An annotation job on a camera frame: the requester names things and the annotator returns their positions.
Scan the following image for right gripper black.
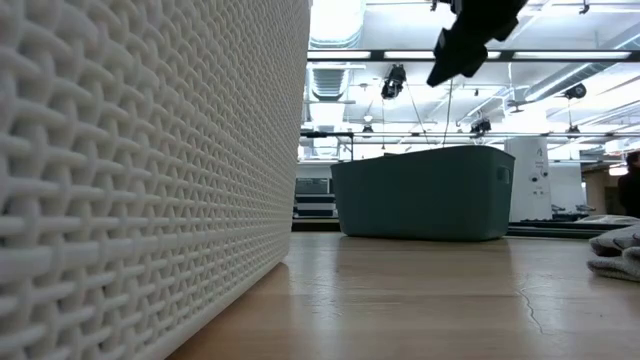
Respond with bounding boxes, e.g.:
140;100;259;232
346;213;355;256
425;0;529;89

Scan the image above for white column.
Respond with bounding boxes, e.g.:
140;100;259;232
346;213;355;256
503;137;554;224

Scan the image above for teal plastic bin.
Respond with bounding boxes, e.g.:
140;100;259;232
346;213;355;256
329;144;516;243

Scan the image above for wooden cabinet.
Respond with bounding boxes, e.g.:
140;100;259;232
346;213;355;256
582;164;621;216

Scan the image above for grey stacked trays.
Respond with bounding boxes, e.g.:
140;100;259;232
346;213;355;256
293;177;339;220

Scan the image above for person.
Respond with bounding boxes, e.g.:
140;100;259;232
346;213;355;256
617;149;640;220

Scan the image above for white cloth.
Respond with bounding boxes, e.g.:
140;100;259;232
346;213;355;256
588;223;640;257

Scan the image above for grey striped sock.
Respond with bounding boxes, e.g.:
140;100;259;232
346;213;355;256
587;247;640;282

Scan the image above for white woven plastic basket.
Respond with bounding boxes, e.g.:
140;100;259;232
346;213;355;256
0;0;312;360

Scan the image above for black overhead camera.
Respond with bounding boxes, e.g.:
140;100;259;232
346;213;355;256
380;63;407;100

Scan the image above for black hanging camera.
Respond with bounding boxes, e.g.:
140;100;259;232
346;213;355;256
564;82;589;101
469;117;494;136

